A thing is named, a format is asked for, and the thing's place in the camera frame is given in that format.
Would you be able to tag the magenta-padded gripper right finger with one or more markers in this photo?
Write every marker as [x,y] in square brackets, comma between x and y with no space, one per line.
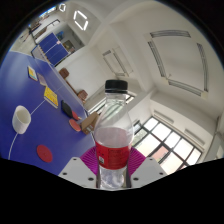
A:
[146,170]

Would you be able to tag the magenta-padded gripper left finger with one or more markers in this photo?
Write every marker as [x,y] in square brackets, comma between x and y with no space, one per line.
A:
[77,170]

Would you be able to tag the clear red-labelled water bottle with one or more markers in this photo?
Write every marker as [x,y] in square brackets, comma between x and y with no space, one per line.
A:
[113,133]

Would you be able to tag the large dark-framed window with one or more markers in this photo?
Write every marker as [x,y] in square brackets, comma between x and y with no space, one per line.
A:
[166,143]

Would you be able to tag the flat round red coaster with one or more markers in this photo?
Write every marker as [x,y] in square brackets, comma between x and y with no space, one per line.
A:
[44,153]

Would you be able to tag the brown cardboard box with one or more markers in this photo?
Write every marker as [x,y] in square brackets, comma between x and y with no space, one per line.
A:
[89,122]

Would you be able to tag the black table tennis paddle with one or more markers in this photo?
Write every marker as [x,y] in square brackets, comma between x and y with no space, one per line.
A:
[66,108]

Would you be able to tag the white cup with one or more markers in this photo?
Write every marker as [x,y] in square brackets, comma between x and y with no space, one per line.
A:
[21,121]

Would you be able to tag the brown armchair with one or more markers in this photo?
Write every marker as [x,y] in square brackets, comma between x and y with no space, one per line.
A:
[82,95]
[64,73]

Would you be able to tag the yellow book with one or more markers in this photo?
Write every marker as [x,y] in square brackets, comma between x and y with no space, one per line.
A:
[51,97]

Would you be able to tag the thin grey booklet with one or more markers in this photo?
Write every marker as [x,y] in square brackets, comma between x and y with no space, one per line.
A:
[41,79]

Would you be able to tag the ceiling air conditioner unit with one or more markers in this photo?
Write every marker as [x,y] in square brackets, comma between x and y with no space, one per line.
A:
[113,61]

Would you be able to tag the folded blue table tennis table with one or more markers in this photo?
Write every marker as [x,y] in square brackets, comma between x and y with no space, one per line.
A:
[53,46]

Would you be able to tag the ceiling lights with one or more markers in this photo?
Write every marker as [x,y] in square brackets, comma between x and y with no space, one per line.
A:
[81,25]

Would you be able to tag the framed wall picture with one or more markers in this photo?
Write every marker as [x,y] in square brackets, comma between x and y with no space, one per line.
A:
[68,45]

